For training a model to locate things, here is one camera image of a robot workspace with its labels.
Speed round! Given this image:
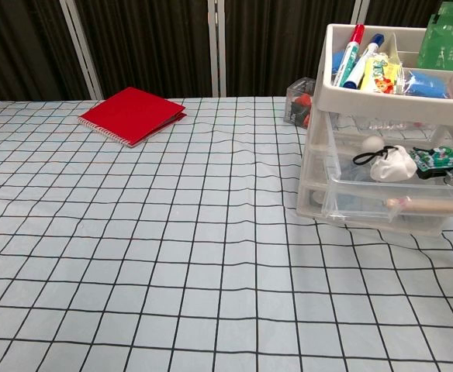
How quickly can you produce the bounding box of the green circuit toy car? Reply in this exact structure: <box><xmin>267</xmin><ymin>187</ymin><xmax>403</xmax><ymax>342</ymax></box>
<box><xmin>410</xmin><ymin>145</ymin><xmax>453</xmax><ymax>181</ymax></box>

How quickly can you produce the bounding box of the white desk organizer tray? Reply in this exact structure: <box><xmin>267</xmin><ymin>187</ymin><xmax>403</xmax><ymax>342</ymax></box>
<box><xmin>296</xmin><ymin>22</ymin><xmax>453</xmax><ymax>237</ymax></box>

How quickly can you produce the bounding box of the black folding screen white frame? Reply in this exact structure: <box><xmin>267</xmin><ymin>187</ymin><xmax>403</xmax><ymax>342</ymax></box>
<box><xmin>0</xmin><ymin>0</ymin><xmax>453</xmax><ymax>109</ymax></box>

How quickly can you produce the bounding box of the blue candy packet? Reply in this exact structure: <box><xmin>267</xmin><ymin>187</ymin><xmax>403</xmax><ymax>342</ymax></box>
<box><xmin>403</xmin><ymin>69</ymin><xmax>451</xmax><ymax>98</ymax></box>

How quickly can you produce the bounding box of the red cap whiteboard marker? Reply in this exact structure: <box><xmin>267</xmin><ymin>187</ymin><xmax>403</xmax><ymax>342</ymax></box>
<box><xmin>333</xmin><ymin>23</ymin><xmax>366</xmax><ymax>84</ymax></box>

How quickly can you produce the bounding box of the clear bag of clips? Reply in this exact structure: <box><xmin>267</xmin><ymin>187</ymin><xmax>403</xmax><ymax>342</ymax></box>
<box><xmin>284</xmin><ymin>77</ymin><xmax>316</xmax><ymax>129</ymax></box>

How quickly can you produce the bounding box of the red spiral notebook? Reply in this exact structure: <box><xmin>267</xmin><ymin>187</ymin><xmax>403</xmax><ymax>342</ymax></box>
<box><xmin>77</xmin><ymin>86</ymin><xmax>188</xmax><ymax>149</ymax></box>

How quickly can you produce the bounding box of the wooden stick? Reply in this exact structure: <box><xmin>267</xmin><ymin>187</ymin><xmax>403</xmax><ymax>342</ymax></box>
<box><xmin>385</xmin><ymin>196</ymin><xmax>453</xmax><ymax>213</ymax></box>

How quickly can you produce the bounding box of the clear plastic drawer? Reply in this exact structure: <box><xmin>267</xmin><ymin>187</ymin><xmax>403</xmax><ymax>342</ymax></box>
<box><xmin>321</xmin><ymin>112</ymin><xmax>453</xmax><ymax>226</ymax></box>

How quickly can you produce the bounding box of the blue cap whiteboard marker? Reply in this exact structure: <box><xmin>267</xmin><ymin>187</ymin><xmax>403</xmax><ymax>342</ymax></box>
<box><xmin>342</xmin><ymin>33</ymin><xmax>386</xmax><ymax>89</ymax></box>

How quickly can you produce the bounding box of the checkered light blue tablecloth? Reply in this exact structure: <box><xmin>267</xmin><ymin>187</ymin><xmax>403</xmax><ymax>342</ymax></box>
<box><xmin>0</xmin><ymin>95</ymin><xmax>453</xmax><ymax>372</ymax></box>

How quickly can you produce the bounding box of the blue eraser block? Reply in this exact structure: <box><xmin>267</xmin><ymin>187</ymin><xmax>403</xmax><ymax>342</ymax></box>
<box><xmin>330</xmin><ymin>50</ymin><xmax>346</xmax><ymax>74</ymax></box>

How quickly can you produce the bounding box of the yellow snack packet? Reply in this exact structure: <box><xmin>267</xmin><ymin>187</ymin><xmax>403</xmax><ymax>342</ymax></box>
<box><xmin>360</xmin><ymin>53</ymin><xmax>404</xmax><ymax>94</ymax></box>

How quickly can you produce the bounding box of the small white drawstring pouch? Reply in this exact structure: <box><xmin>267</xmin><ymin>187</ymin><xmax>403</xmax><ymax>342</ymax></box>
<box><xmin>352</xmin><ymin>144</ymin><xmax>420</xmax><ymax>182</ymax></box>

